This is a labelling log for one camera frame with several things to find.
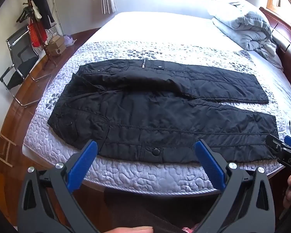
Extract person's right hand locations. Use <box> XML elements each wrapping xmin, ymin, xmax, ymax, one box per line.
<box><xmin>282</xmin><ymin>175</ymin><xmax>291</xmax><ymax>208</ymax></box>

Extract small wooden rack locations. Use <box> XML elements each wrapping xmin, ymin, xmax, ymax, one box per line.
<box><xmin>0</xmin><ymin>124</ymin><xmax>17</xmax><ymax>168</ymax></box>

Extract red bag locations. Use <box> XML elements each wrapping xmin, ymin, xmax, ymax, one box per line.
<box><xmin>28</xmin><ymin>21</ymin><xmax>48</xmax><ymax>48</ymax></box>

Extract bed with quilted cover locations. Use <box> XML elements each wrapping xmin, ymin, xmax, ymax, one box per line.
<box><xmin>23</xmin><ymin>11</ymin><xmax>291</xmax><ymax>196</ymax></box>

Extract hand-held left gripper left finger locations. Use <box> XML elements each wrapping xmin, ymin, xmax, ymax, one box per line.
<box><xmin>17</xmin><ymin>139</ymin><xmax>100</xmax><ymax>233</ymax></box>

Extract wooden headboard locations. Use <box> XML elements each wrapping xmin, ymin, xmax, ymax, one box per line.
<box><xmin>259</xmin><ymin>7</ymin><xmax>291</xmax><ymax>90</ymax></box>

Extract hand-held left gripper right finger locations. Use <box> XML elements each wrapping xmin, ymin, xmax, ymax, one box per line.
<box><xmin>195</xmin><ymin>139</ymin><xmax>275</xmax><ymax>233</ymax></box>

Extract cardboard box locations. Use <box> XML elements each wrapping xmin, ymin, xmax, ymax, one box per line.
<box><xmin>48</xmin><ymin>43</ymin><xmax>67</xmax><ymax>57</ymax></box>
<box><xmin>48</xmin><ymin>35</ymin><xmax>64</xmax><ymax>45</ymax></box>

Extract pale plastic bag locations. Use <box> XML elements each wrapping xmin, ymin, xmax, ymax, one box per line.
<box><xmin>63</xmin><ymin>34</ymin><xmax>77</xmax><ymax>46</ymax></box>

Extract white radiator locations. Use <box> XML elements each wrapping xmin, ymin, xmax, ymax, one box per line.
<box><xmin>45</xmin><ymin>24</ymin><xmax>58</xmax><ymax>44</ymax></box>

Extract black quilted pants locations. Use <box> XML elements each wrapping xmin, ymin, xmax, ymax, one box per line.
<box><xmin>47</xmin><ymin>59</ymin><xmax>279</xmax><ymax>163</ymax></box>

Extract wooden coat rack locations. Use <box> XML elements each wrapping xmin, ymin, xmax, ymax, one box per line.
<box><xmin>16</xmin><ymin>0</ymin><xmax>57</xmax><ymax>67</ymax></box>

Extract folded grey comforter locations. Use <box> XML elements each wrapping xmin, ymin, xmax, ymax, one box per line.
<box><xmin>207</xmin><ymin>0</ymin><xmax>284</xmax><ymax>70</ymax></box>

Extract black hanging garment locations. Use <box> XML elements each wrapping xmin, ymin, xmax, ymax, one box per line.
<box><xmin>30</xmin><ymin>0</ymin><xmax>55</xmax><ymax>28</ymax></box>

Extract black folding chair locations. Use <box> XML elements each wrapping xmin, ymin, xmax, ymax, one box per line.
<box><xmin>0</xmin><ymin>27</ymin><xmax>51</xmax><ymax>107</ymax></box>

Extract person's left hand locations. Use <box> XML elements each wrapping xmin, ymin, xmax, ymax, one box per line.
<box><xmin>106</xmin><ymin>226</ymin><xmax>154</xmax><ymax>233</ymax></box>

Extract dark clothes hanger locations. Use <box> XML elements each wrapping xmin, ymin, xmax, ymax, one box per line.
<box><xmin>16</xmin><ymin>5</ymin><xmax>36</xmax><ymax>24</ymax></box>

